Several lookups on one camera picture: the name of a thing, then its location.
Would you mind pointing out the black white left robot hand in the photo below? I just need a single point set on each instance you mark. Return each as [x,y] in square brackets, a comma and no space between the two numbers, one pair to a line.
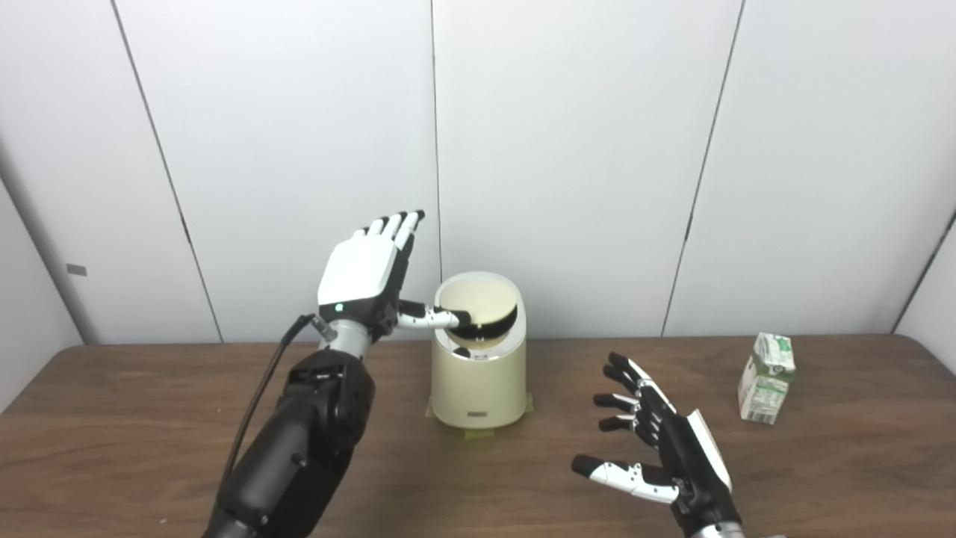
[362,273]

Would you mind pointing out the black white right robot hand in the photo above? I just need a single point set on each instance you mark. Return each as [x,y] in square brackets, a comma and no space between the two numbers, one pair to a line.
[691,456]

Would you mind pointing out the green white milk carton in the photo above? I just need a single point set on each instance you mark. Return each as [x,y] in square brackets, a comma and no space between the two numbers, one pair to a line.
[763,388]

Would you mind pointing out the round cream bin lid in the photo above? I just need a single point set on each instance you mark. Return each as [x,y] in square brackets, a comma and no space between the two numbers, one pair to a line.
[482,299]

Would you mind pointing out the cream-colored plastic bin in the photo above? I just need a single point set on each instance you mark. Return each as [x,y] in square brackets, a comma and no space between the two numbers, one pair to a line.
[479,385]

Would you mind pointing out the grey tape patch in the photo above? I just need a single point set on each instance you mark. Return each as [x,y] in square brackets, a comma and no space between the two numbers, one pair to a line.
[76,270]

